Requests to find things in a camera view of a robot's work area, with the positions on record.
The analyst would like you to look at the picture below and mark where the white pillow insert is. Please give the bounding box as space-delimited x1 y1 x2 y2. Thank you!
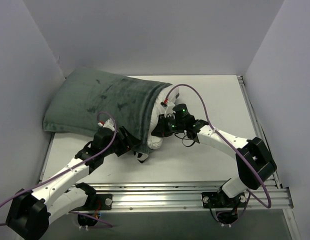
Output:
147 85 173 150

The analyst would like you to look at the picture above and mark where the zebra and grey plush pillowcase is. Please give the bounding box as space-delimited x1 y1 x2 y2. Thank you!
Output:
43 67 171 163

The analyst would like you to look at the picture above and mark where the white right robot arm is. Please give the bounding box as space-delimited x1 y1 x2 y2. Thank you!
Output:
151 102 277 207

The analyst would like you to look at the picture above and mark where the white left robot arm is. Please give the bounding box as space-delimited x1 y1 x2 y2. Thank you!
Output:
5 126 141 240

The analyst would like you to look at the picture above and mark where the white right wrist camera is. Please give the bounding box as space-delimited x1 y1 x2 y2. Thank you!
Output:
160 99 175 117

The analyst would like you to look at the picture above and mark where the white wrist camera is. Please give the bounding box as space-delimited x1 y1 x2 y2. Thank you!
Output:
97 118 115 132
160 99 175 117

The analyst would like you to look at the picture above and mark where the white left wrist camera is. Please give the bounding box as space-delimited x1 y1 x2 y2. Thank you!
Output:
97 118 115 132

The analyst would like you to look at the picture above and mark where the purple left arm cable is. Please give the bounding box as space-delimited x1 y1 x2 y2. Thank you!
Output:
0 111 118 229

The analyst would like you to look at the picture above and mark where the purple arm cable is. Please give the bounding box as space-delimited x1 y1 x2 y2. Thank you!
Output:
0 111 118 229
163 83 273 210

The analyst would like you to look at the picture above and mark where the aluminium front rail frame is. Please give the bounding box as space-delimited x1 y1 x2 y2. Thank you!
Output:
90 177 294 213

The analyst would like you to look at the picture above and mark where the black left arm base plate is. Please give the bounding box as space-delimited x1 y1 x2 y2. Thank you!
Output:
73 193 113 211

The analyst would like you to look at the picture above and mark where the aluminium right side rail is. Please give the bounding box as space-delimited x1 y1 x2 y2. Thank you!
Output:
236 75 283 190

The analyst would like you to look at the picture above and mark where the aluminium rail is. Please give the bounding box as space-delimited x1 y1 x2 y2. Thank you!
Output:
38 132 55 183
236 75 283 190

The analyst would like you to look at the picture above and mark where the aluminium left side rail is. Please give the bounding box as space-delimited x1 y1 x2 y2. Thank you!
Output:
38 132 55 183

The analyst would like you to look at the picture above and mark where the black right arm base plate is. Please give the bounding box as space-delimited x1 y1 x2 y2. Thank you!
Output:
201 191 247 209

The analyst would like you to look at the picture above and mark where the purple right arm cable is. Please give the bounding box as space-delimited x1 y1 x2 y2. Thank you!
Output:
163 83 273 210

